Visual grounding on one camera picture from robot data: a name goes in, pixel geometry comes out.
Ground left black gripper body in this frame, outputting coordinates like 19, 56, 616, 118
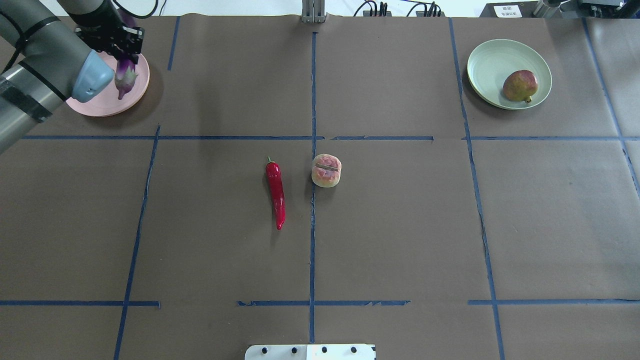
70, 0, 145, 63

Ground purple eggplant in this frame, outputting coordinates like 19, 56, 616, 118
113, 9, 144, 101

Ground red chili pepper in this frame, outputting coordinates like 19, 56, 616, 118
265, 156, 286, 231

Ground pink-green peach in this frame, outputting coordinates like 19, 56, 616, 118
311, 153, 342, 188

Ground red-yellow pomegranate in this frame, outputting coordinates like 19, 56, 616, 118
502, 69, 539, 104

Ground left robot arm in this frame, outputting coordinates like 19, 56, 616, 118
0, 0, 145, 151

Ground pink plate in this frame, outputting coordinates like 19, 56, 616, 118
65, 54, 150, 117

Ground light green plate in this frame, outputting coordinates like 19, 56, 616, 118
466, 39, 553, 110

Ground white label card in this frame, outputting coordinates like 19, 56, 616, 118
493, 4, 523, 19

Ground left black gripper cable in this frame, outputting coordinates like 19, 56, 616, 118
112, 0, 160, 20

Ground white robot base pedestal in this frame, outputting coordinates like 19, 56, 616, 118
244, 343, 377, 360

